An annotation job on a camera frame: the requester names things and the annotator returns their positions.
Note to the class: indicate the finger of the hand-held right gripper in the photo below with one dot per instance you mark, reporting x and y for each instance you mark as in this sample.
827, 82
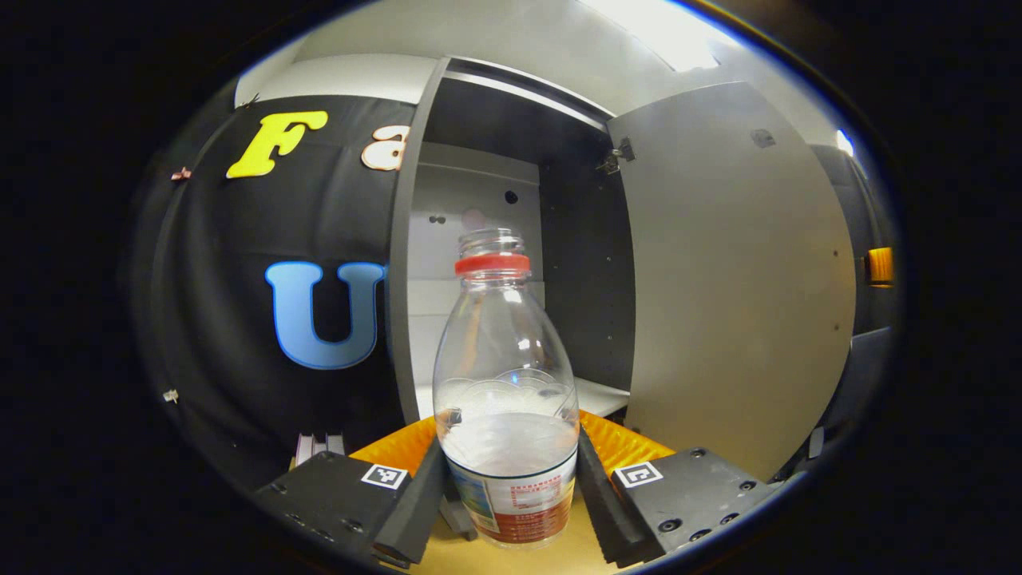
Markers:
880, 265

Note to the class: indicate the clear plastic bottle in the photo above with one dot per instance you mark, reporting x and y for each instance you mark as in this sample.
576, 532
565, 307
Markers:
503, 375

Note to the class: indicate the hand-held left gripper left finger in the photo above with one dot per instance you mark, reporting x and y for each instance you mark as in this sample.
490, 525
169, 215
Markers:
415, 503

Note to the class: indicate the small ceiling light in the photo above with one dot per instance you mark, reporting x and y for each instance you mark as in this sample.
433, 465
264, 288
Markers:
845, 142

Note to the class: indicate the dark grey cabinet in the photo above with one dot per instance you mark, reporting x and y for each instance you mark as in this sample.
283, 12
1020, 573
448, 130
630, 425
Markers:
587, 279

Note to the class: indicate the black binder clip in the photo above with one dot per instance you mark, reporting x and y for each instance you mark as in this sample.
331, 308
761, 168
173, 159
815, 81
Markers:
247, 101

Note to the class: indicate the copper clip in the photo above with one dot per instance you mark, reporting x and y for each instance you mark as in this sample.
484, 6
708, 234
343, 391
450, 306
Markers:
181, 173

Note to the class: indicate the metal door hinge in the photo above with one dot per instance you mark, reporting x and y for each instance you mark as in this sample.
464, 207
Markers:
616, 154

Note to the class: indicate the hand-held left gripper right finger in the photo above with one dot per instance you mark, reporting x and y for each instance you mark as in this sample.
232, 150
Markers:
611, 503

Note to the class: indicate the grey white box set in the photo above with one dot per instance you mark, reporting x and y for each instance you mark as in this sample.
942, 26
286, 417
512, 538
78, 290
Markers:
319, 447

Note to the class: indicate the long ceiling light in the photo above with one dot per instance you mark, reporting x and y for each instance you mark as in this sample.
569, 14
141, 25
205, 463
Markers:
663, 32

